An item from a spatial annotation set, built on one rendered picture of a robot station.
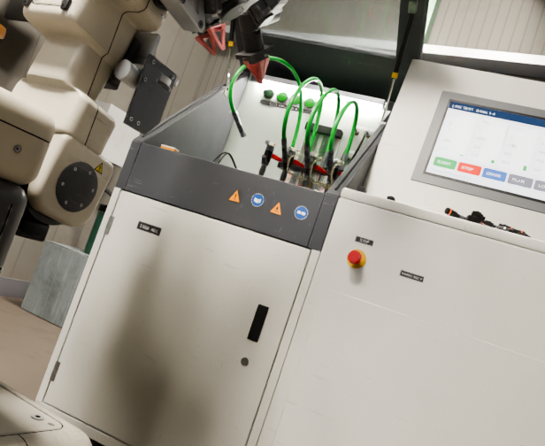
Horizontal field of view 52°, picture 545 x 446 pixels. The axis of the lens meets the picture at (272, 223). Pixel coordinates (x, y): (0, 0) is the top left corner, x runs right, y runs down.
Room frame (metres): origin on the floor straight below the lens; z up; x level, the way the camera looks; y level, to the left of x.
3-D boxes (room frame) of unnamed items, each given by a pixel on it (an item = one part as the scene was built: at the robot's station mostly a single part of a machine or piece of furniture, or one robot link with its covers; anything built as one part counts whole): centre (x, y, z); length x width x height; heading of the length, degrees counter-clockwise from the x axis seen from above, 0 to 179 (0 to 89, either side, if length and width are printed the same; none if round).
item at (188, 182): (1.68, 0.17, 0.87); 0.62 x 0.04 x 0.16; 70
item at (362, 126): (2.07, -0.23, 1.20); 0.13 x 0.03 x 0.31; 70
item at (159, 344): (1.66, 0.18, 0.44); 0.65 x 0.02 x 0.68; 70
